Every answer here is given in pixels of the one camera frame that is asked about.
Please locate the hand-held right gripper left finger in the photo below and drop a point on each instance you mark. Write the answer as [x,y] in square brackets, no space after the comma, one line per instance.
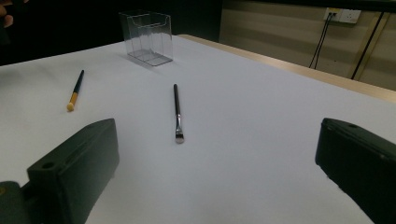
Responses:
[77,161]

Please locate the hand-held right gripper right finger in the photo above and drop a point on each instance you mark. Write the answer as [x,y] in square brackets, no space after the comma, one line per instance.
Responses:
[361,165]

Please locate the black silver makeup brush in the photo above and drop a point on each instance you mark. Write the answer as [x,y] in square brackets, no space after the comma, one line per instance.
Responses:
[176,105]

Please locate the clear acrylic organizer box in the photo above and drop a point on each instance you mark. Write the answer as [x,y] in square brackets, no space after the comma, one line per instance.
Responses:
[146,37]

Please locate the black curtain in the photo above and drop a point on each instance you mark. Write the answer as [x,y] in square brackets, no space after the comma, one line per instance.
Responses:
[93,25]

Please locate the vertical wall trim strip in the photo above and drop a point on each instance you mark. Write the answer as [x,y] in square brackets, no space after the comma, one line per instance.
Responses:
[369,45]

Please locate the white wall socket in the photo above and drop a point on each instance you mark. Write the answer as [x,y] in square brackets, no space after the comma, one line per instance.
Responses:
[348,16]

